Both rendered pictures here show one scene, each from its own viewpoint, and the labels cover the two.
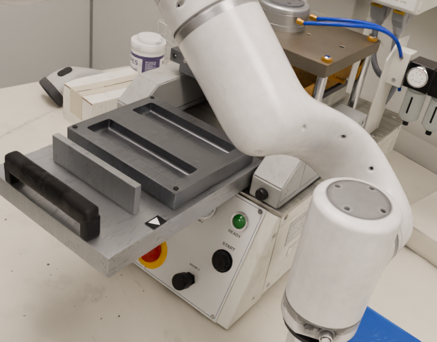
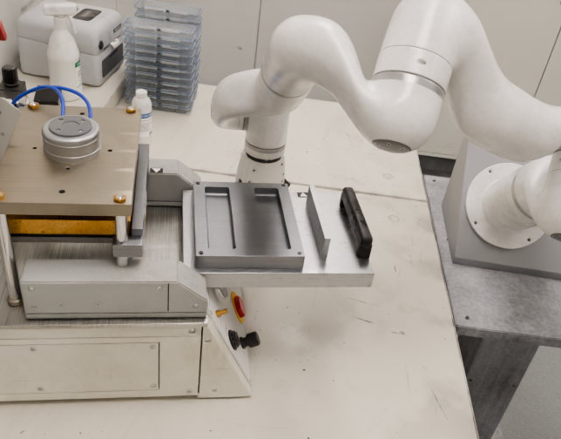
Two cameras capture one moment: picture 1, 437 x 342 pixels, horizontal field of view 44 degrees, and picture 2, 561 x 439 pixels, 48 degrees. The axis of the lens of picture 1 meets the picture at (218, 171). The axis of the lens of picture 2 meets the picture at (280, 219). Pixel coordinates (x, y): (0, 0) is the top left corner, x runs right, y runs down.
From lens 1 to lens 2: 1.40 m
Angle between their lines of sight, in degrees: 99
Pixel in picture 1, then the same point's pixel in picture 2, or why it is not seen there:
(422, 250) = not seen: hidden behind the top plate
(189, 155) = (246, 197)
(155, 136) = (248, 219)
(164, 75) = (153, 266)
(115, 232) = (329, 201)
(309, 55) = (133, 118)
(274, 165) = (190, 177)
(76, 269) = (287, 353)
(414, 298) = not seen: hidden behind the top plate
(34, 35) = not seen: outside the picture
